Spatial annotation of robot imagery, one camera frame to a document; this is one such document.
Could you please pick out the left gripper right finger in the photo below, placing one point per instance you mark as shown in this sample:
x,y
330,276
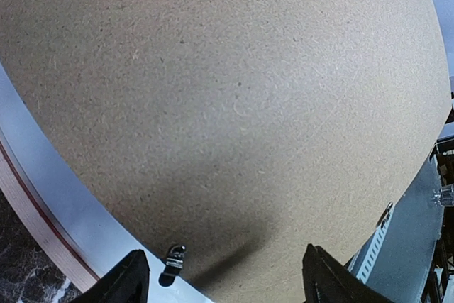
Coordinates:
x,y
326,280

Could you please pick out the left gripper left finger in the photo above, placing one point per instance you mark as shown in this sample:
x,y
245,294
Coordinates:
x,y
127,281

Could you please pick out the landscape photo print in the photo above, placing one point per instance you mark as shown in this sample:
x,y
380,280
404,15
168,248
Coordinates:
x,y
96,235

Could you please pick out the red wooden picture frame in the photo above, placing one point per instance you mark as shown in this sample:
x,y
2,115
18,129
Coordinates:
x,y
37,221

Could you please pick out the brown backing board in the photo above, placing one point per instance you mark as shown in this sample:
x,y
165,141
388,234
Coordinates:
x,y
242,129

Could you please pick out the white cable tray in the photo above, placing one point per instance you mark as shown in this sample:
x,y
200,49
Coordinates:
x,y
363,262

